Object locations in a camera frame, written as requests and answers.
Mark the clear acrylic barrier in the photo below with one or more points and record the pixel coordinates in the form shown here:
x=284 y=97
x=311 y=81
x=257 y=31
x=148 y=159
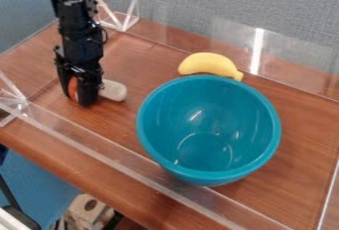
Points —
x=279 y=58
x=137 y=165

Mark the blue plastic bowl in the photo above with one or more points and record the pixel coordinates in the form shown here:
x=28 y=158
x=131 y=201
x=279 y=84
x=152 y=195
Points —
x=208 y=128

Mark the plush mushroom with orange cap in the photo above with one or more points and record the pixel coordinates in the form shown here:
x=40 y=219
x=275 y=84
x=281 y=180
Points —
x=112 y=90

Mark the clear acrylic corner bracket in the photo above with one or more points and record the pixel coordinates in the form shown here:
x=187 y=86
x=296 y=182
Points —
x=116 y=20

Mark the yellow plush banana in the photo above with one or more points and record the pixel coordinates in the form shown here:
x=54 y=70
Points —
x=209 y=63

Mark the clear acrylic back barrier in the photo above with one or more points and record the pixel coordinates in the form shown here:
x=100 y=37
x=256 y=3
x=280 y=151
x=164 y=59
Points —
x=279 y=58

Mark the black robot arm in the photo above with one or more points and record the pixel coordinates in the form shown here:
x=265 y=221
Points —
x=73 y=10

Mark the clear acrylic front barrier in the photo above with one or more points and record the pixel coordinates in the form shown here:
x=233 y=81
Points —
x=137 y=165

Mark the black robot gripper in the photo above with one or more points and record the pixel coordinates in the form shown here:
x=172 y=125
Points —
x=77 y=56

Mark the beige block with hole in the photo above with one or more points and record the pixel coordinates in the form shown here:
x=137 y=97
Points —
x=88 y=214

